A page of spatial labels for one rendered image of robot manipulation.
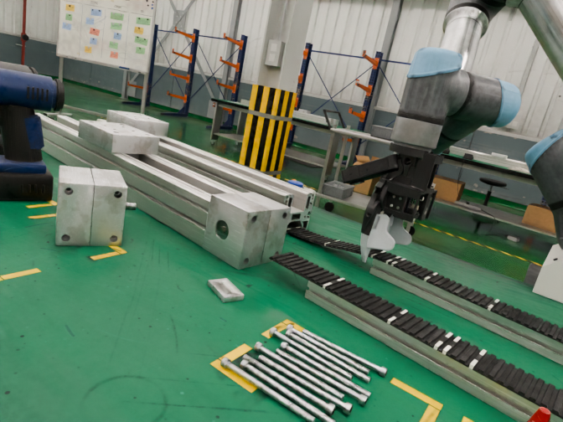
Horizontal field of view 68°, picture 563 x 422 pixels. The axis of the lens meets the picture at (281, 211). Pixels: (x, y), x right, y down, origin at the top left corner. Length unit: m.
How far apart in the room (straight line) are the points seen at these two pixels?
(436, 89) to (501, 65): 7.68
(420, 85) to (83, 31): 6.40
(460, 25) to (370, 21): 8.27
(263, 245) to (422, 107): 0.33
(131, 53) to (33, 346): 6.05
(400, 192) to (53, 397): 0.54
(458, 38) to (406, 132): 0.36
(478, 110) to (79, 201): 0.63
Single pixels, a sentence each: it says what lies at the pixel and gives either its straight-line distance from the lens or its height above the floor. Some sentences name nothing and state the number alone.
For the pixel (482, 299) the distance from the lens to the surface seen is 0.73.
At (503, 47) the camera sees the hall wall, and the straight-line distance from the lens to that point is 8.46.
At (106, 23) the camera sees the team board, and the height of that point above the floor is 1.50.
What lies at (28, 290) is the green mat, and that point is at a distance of 0.56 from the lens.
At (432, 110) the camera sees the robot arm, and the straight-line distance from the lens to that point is 0.70.
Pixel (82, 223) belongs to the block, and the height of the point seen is 0.82.
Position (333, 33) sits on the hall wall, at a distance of 9.58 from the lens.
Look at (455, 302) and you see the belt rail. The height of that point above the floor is 0.79.
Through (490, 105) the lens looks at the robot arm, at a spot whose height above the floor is 1.10.
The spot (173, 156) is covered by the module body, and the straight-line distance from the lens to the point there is 1.11.
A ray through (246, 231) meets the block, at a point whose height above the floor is 0.84.
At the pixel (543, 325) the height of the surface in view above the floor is 0.81.
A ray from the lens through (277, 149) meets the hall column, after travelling 4.14.
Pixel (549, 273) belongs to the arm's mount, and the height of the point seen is 0.83.
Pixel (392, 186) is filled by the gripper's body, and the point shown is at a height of 0.94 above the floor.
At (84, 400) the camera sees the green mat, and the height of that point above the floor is 0.78.
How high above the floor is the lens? 1.05
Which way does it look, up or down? 15 degrees down
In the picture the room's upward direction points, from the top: 12 degrees clockwise
